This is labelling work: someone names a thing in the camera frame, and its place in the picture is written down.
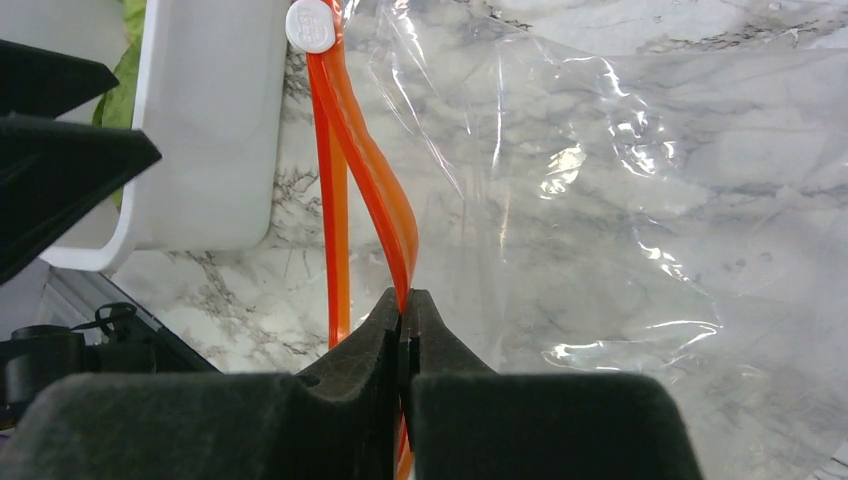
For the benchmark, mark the green leafy vegetable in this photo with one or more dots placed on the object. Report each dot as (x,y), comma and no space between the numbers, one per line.
(115,108)

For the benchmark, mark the white plastic bin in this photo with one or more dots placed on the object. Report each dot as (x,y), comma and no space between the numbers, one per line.
(209,97)

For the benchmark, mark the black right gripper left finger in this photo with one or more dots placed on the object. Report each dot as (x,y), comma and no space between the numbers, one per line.
(336,419)

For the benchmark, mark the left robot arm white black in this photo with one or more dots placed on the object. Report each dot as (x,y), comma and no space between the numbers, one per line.
(121,338)

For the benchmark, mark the clear zip bag orange zipper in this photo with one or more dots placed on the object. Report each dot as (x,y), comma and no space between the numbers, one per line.
(682,217)

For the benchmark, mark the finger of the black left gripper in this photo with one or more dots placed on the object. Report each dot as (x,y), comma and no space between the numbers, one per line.
(54,173)
(47,84)

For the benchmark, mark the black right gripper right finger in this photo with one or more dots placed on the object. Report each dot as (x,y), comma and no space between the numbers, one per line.
(468,422)

